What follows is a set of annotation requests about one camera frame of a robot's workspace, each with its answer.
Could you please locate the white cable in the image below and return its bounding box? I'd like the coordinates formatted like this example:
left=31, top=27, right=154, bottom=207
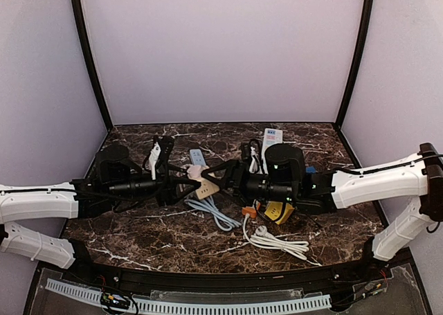
left=241, top=215, right=310, bottom=261

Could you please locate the blue cube socket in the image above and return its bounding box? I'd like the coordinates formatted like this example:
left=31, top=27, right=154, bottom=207
left=305, top=166, right=317, bottom=177

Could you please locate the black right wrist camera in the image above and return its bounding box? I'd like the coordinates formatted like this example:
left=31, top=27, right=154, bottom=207
left=264, top=143, right=305, bottom=184

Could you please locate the pink-white cable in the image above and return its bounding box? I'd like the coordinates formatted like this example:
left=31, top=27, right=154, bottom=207
left=185, top=164, right=210, bottom=181

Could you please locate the long white power strip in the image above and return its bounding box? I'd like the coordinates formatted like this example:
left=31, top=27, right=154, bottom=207
left=262, top=128, right=283, bottom=156

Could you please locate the small blue-white power strip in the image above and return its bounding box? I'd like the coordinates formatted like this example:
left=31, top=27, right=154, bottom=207
left=190, top=149, right=207, bottom=167

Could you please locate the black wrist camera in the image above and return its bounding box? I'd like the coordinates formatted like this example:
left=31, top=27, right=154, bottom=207
left=264, top=143, right=305, bottom=184
left=94, top=144, right=142, bottom=184

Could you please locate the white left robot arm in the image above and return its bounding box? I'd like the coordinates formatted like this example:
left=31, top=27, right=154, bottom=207
left=1, top=163, right=201, bottom=269

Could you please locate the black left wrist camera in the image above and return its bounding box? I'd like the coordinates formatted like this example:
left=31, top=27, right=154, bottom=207
left=94, top=144, right=142, bottom=184

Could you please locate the beige cube socket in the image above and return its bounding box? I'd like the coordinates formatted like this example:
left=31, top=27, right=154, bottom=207
left=195, top=179, right=219, bottom=200

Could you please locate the black front rail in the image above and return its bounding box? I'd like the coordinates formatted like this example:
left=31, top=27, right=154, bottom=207
left=67, top=232, right=382, bottom=294

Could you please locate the white slotted cable duct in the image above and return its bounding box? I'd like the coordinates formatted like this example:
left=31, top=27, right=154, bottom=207
left=45, top=278, right=332, bottom=314

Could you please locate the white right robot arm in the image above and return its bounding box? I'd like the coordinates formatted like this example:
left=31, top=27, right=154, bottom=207
left=201, top=143, right=442, bottom=263

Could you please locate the grey-blue coiled cable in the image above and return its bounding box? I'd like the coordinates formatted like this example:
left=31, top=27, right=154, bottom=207
left=183, top=195, right=242, bottom=231

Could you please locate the orange plug adapter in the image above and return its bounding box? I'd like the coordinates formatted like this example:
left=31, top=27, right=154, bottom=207
left=242, top=206, right=257, bottom=219

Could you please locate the yellow cube socket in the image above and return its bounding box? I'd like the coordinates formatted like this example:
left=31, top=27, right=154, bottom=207
left=264, top=201, right=294, bottom=225

